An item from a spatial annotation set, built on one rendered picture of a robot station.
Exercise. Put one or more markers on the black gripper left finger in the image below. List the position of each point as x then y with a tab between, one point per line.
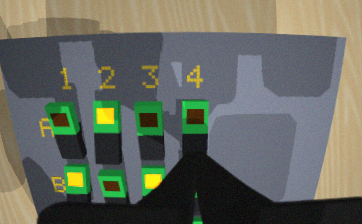
162	205

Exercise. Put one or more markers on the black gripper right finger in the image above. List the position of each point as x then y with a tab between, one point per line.
222	198

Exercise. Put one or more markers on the grey switch panel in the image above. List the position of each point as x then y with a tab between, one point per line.
262	104

